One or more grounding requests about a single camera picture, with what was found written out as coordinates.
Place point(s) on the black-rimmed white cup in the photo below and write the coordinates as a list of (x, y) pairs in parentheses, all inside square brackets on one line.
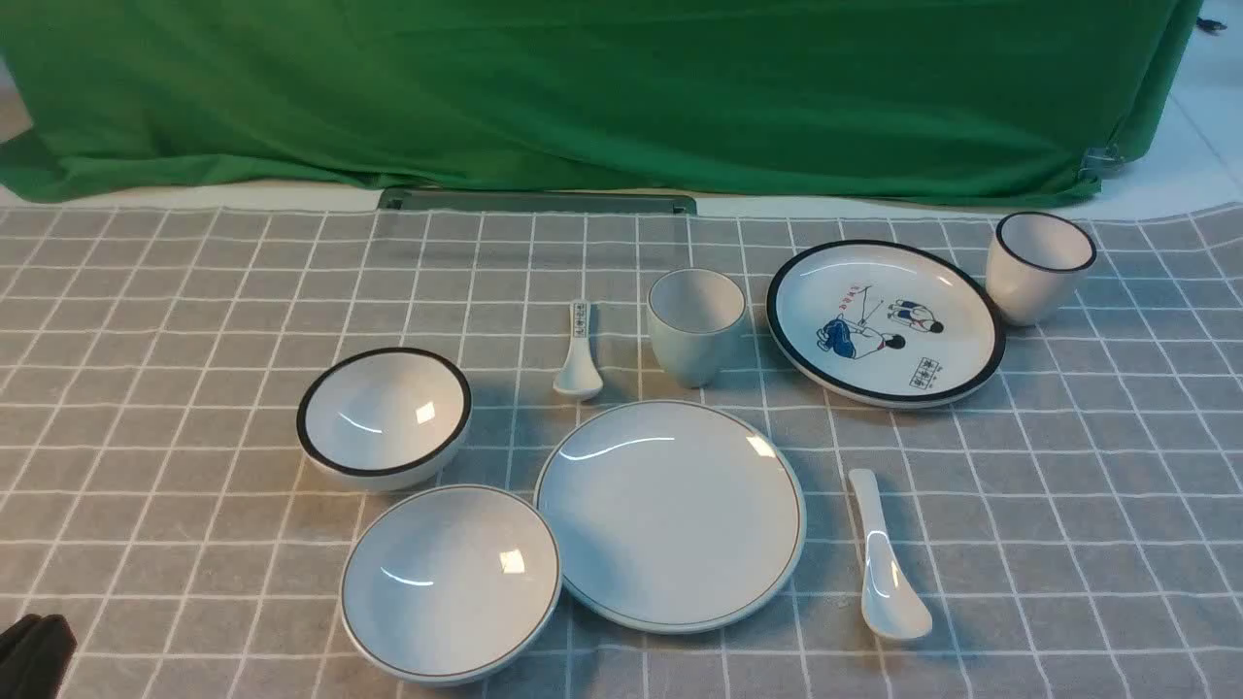
[(1035, 260)]

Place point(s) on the pale green ceramic cup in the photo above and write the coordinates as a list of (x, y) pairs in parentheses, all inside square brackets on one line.
[(694, 318)]

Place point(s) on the metal clip on backdrop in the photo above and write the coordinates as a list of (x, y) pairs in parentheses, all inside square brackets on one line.
[(1106, 162)]

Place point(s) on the plain white ceramic spoon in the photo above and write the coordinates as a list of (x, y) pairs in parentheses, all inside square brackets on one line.
[(890, 606)]

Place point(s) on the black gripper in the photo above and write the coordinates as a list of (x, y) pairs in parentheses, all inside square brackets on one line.
[(35, 654)]

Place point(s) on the grey-rimmed white bowl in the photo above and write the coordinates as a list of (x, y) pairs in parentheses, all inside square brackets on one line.
[(450, 584)]

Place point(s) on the grey-rimmed white plate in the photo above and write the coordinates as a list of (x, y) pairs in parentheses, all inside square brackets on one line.
[(672, 517)]

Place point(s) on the black-rimmed white bowl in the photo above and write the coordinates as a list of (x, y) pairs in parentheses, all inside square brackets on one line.
[(386, 419)]

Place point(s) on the small patterned white spoon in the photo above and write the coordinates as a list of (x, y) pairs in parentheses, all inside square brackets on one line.
[(578, 378)]

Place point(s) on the black-rimmed illustrated plate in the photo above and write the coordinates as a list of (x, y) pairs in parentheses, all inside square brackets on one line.
[(885, 324)]

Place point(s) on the green backdrop cloth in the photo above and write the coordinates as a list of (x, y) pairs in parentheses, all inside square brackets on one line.
[(989, 103)]

